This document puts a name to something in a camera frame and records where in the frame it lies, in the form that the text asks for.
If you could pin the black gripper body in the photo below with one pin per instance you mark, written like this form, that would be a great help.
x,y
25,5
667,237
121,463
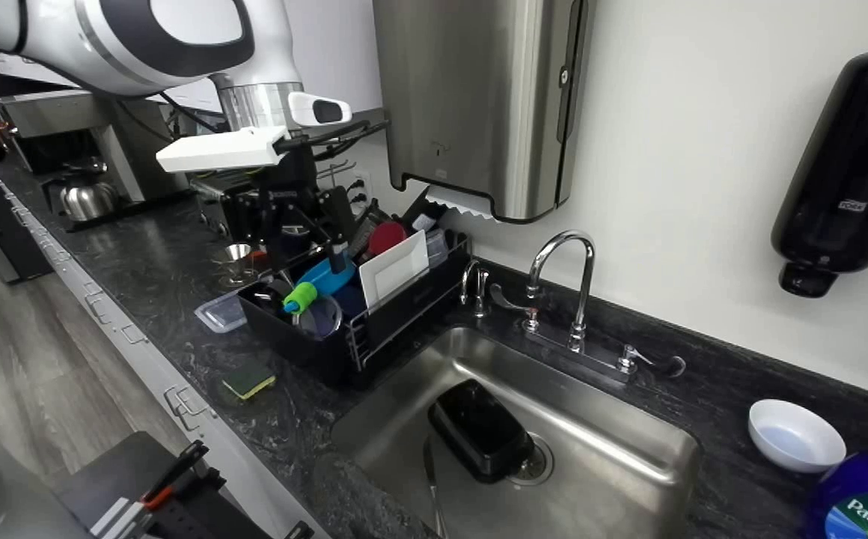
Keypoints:
x,y
285,212

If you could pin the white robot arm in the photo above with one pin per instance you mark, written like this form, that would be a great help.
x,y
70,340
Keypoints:
x,y
243,48

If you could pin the red cup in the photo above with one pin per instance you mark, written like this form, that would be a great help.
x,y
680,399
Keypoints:
x,y
385,237

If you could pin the clear glass in rack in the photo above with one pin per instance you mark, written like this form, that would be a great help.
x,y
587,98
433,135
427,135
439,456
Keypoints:
x,y
321,318

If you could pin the black dish rack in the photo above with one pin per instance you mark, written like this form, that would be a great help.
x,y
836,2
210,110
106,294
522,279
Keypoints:
x,y
367,340

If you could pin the stainless steel sink basin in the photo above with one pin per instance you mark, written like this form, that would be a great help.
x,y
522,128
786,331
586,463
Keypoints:
x,y
601,469

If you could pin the white cutting board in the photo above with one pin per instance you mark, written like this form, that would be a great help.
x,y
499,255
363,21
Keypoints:
x,y
397,267

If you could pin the clear plastic container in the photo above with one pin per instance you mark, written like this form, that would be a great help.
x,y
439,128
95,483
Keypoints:
x,y
224,312

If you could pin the yellow green sponge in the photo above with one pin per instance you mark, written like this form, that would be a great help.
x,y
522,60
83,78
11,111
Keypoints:
x,y
251,381

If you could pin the steel kettle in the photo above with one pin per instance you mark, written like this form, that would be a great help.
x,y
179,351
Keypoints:
x,y
85,198

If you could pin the steel paper towel dispenser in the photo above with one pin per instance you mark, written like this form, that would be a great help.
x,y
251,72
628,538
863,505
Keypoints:
x,y
480,98

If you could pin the black tool tray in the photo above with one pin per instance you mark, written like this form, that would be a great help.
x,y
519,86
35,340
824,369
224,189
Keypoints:
x,y
179,492

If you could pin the small white bowl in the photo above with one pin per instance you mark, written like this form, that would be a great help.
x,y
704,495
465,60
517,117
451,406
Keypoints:
x,y
794,436

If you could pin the black soap dispenser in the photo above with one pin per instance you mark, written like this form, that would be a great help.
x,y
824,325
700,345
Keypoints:
x,y
821,230

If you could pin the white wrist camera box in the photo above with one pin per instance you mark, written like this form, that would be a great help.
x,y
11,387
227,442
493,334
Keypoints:
x,y
224,150

